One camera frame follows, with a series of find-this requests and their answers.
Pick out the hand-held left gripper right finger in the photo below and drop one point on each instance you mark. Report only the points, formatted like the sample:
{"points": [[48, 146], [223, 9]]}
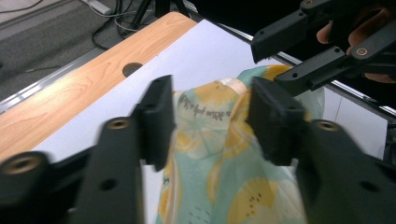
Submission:
{"points": [[336, 186]]}

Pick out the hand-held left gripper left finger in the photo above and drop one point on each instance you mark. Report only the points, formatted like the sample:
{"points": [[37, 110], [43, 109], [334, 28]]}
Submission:
{"points": [[124, 174]]}

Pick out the citrus print fabric bag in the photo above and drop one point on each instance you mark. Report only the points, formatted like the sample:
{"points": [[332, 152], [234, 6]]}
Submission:
{"points": [[202, 186]]}

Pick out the black curtain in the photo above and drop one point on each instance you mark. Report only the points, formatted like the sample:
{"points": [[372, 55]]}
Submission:
{"points": [[224, 12]]}

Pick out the wooden table with white mat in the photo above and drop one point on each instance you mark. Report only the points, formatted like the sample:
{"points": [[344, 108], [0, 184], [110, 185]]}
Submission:
{"points": [[202, 53]]}

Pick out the black stand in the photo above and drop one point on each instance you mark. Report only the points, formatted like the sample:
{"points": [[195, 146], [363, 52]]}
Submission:
{"points": [[162, 7]]}

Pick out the white power strip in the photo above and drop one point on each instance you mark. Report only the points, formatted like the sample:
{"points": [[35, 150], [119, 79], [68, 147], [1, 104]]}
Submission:
{"points": [[96, 4]]}

